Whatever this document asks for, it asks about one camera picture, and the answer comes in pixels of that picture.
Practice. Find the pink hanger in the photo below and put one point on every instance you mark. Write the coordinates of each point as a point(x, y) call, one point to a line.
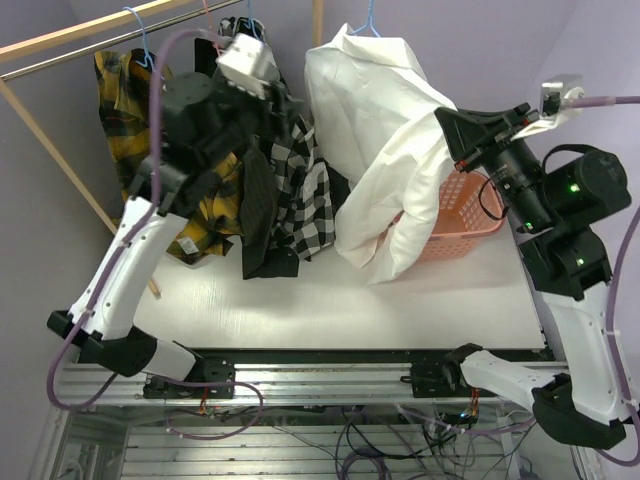
point(211, 25)

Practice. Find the blue hanger yellow shirt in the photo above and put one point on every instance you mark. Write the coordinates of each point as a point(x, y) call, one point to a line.
point(148, 61)

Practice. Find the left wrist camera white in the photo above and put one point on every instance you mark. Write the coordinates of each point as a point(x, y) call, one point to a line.
point(244, 65)

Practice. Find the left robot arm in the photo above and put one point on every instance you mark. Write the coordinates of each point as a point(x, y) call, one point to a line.
point(195, 122)

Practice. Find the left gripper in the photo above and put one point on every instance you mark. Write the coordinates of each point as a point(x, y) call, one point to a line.
point(274, 125)

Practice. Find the metal hanging rod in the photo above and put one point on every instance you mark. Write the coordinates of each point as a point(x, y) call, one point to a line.
point(113, 41)

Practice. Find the aluminium rail base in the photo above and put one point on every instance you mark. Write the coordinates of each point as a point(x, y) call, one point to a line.
point(295, 385)

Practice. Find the wooden clothes rack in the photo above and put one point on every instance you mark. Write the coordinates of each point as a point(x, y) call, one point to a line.
point(58, 181)

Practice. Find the pink plastic basket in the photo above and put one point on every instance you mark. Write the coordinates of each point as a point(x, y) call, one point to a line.
point(470, 209)

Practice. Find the blue wire hanger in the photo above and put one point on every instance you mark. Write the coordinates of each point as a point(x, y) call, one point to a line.
point(369, 24)

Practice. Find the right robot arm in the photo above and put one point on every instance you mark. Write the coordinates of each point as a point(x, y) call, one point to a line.
point(590, 404)

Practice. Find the blue hanger checkered shirt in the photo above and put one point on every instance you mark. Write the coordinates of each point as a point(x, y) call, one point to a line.
point(254, 28)

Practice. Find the dark green striped shirt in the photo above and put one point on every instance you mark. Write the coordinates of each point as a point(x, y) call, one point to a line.
point(255, 200)

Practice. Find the black white checkered shirt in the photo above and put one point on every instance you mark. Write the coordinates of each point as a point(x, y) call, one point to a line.
point(305, 195)

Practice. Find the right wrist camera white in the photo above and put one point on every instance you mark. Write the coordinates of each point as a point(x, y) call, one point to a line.
point(556, 95)

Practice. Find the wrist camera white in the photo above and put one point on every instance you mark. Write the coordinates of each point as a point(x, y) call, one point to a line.
point(556, 95)
point(244, 65)

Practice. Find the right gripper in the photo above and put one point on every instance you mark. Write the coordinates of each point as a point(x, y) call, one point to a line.
point(474, 137)

